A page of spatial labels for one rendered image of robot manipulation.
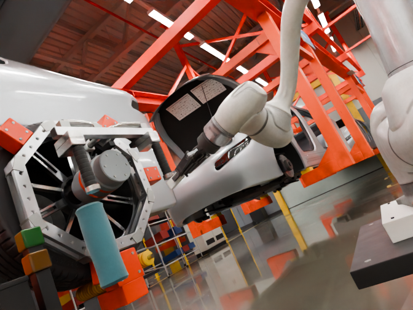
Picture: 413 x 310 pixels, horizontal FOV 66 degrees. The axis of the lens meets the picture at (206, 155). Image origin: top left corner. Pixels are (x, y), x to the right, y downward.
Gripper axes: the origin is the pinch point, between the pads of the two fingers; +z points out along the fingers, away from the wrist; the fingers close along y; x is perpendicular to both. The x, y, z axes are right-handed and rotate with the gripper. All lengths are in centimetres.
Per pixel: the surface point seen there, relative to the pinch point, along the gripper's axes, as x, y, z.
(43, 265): 11, 50, 5
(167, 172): -7.9, -8.9, 6.4
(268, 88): -198, -555, 30
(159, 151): -16.6, -9.3, 3.8
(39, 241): 6, 49, 4
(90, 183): -9.3, 24.9, 8.7
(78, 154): -18.8, 24.8, 6.3
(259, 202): -38, -560, 212
